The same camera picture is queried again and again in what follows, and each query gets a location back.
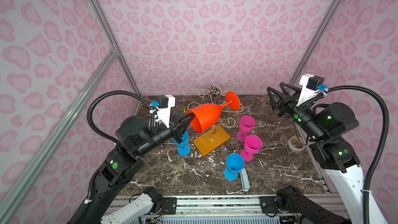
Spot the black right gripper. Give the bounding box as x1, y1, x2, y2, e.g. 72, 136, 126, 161
267, 81, 328, 141

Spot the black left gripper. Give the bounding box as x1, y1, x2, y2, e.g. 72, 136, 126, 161
136, 110, 195, 160

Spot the blue wine glass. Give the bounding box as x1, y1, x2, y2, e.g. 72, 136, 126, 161
224, 153, 245, 181
173, 131, 191, 156

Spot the red wine glass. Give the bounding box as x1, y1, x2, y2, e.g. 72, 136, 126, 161
188, 91, 240, 133

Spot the pink wine glass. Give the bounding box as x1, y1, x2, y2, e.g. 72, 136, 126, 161
236, 115, 256, 142
240, 135, 263, 162

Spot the pink wine glass back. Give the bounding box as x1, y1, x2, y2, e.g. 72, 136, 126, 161
240, 135, 263, 162

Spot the blue wine glass front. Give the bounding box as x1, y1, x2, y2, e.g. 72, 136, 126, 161
224, 153, 245, 181

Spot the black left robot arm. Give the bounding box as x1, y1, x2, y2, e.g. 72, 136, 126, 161
69, 113, 194, 224

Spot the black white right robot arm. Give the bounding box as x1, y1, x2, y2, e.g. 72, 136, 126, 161
267, 75, 389, 224

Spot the orange wooden rack base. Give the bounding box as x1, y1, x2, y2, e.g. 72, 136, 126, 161
193, 125, 231, 156

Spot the clear cup of pencils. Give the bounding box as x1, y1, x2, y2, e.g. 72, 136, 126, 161
208, 84, 221, 105

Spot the roll of tape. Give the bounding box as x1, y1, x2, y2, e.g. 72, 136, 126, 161
288, 136, 306, 152

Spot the white blue case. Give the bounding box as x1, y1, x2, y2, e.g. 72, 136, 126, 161
240, 169, 250, 192

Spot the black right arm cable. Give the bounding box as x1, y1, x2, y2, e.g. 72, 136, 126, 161
298, 84, 390, 224

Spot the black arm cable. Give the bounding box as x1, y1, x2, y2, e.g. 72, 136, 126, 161
298, 84, 390, 224
71, 90, 156, 224

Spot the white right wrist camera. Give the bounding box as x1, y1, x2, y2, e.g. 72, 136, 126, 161
297, 74, 327, 106

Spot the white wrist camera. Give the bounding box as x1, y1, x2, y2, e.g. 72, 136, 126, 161
154, 94, 176, 128
297, 74, 327, 106

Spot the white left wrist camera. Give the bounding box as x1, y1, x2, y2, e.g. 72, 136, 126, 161
154, 94, 176, 128

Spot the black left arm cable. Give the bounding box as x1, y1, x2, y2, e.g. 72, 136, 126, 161
71, 90, 156, 224

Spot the gold wire glass rack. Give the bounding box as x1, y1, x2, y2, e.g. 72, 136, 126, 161
187, 84, 244, 144

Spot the aluminium front rail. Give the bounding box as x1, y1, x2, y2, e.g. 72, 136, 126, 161
104, 194, 350, 219

